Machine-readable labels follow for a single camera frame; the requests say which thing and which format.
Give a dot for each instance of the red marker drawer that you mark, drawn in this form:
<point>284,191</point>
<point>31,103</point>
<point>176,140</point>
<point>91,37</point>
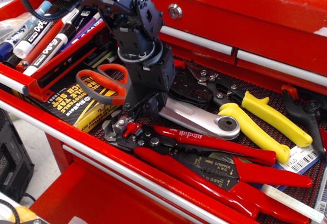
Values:
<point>29,85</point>

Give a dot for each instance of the clear plastic bag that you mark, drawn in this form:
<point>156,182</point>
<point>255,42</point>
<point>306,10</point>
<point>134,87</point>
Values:
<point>11,25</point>

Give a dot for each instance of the silver chest lock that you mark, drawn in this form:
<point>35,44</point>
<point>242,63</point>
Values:
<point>174,11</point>

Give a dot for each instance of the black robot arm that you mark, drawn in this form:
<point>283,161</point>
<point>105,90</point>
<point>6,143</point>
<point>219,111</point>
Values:
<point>134,23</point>

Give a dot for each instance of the orange grey handled scissors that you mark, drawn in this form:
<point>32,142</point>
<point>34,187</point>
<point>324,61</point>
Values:
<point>100,76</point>

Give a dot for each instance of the purple marker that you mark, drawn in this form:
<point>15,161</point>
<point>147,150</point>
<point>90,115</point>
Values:
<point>82,30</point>

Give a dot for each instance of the red handled crimping tool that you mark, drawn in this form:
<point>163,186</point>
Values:
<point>186,88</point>

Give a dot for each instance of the light blue cap marker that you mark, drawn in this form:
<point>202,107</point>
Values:
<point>16,37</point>

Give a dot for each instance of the white Expo marker black cap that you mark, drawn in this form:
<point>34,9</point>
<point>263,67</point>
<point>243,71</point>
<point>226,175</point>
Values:
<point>60,40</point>

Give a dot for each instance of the black yellow tap wrench box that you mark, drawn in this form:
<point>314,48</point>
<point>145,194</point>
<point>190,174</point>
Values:
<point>71,104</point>

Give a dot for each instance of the red barrel marker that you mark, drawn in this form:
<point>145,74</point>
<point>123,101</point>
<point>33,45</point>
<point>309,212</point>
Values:
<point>45,40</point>

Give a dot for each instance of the yellow handled tin snips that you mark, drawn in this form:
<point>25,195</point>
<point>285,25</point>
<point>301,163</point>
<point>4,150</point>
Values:
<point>232,101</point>

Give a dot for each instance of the black electronics box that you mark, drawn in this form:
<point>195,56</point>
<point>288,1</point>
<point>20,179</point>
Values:
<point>16,165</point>

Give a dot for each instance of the black red drawer liner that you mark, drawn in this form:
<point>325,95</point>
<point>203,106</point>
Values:
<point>252,73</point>

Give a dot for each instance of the white barcode label card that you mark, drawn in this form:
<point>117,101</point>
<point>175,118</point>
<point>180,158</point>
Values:
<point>300,160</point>

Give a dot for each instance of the black pen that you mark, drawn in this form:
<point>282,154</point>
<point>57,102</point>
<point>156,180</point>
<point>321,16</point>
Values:
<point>66,64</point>

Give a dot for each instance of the dark blue marker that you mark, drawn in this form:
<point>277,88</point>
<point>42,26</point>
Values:
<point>5,50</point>

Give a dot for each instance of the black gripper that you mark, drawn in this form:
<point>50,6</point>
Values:
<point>151,74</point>

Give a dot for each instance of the yellow sponge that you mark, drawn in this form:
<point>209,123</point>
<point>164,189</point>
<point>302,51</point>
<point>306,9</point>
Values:
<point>25,214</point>

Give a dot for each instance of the clear plastic tube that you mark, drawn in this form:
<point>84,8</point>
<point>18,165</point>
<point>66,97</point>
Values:
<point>294,204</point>

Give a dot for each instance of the red flat wire stripper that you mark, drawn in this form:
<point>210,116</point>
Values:
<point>231,180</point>

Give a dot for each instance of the red automatic wire stripper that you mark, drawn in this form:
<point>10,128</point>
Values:
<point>151,144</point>

